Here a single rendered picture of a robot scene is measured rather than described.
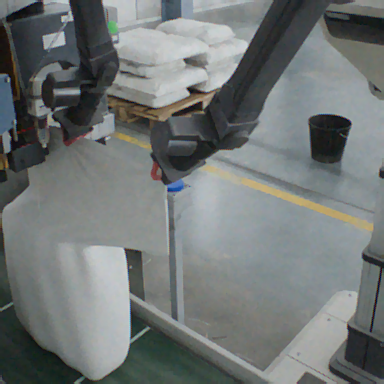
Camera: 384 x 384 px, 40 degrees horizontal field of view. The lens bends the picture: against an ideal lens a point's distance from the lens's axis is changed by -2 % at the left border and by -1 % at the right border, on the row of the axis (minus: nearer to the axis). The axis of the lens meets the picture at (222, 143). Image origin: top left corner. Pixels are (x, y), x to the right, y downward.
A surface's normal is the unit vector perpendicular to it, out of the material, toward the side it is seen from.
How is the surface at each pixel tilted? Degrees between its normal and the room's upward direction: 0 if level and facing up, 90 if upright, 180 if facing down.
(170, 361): 0
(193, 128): 42
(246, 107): 117
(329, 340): 0
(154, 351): 0
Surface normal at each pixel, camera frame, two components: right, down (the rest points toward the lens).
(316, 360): 0.01, -0.91
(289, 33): 0.25, 0.87
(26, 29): 0.78, 0.25
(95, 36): 0.54, 0.51
